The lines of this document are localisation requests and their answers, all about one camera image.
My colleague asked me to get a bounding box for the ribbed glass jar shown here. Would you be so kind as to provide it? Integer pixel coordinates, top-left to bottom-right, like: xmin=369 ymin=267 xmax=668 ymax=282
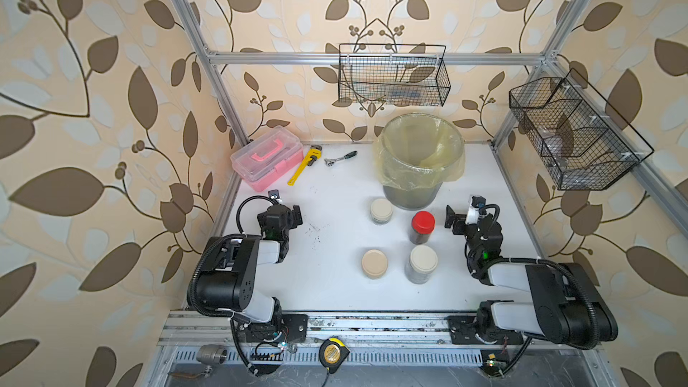
xmin=369 ymin=198 xmax=394 ymax=226

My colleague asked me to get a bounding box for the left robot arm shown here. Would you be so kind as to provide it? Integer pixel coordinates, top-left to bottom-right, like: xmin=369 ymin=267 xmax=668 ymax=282
xmin=186 ymin=190 xmax=303 ymax=331

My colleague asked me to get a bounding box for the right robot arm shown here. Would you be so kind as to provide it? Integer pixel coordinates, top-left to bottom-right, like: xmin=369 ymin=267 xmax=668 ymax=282
xmin=444 ymin=199 xmax=619 ymax=349

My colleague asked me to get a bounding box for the red lid tea jar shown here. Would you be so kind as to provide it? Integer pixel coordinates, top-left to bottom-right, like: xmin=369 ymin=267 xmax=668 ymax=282
xmin=410 ymin=211 xmax=435 ymax=245

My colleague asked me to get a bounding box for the pink plastic toolbox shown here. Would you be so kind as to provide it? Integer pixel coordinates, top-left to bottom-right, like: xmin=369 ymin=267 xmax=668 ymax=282
xmin=230 ymin=126 xmax=304 ymax=192

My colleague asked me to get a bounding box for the beige lid tall jar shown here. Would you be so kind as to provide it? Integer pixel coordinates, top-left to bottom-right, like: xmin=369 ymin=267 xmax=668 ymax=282
xmin=405 ymin=245 xmax=439 ymax=284

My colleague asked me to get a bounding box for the yellow pipe wrench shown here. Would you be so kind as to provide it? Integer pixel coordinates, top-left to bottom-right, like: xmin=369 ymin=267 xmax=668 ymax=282
xmin=288 ymin=144 xmax=323 ymax=186

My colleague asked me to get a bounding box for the beige lid short jar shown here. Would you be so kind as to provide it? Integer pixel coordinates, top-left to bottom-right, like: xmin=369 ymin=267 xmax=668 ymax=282
xmin=361 ymin=249 xmax=389 ymax=280

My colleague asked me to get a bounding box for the metal mesh trash bin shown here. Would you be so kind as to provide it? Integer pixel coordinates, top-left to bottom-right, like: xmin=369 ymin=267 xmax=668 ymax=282
xmin=380 ymin=113 xmax=463 ymax=211

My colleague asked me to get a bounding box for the yellow black tape measure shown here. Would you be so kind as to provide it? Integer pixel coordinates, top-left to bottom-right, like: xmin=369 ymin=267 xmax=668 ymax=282
xmin=318 ymin=337 xmax=350 ymax=374

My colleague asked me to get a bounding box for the metal pipe fitting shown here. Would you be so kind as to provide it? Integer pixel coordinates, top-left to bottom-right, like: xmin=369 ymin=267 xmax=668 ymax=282
xmin=195 ymin=344 xmax=229 ymax=367

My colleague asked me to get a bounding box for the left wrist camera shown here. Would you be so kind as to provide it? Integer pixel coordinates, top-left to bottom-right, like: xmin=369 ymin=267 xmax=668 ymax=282
xmin=268 ymin=189 xmax=281 ymax=201

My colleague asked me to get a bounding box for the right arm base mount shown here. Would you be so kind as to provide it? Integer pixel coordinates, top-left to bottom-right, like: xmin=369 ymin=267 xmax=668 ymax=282
xmin=446 ymin=300 xmax=524 ymax=346

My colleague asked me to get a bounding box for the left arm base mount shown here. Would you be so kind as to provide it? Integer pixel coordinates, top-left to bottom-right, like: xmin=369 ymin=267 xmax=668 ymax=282
xmin=238 ymin=313 xmax=309 ymax=343

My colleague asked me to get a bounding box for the black wire basket right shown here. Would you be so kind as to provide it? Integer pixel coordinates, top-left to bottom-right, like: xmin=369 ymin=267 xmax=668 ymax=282
xmin=509 ymin=68 xmax=654 ymax=191

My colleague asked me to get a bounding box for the black wire basket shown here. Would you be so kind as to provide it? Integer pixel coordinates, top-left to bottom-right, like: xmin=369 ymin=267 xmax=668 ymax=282
xmin=338 ymin=42 xmax=452 ymax=108
xmin=509 ymin=68 xmax=654 ymax=191

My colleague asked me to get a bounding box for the aluminium frame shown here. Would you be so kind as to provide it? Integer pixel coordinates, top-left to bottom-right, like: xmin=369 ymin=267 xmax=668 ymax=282
xmin=136 ymin=0 xmax=688 ymax=387

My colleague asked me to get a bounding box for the black wire basket back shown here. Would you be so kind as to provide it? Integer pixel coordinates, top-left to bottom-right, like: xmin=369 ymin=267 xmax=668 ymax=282
xmin=338 ymin=42 xmax=452 ymax=108

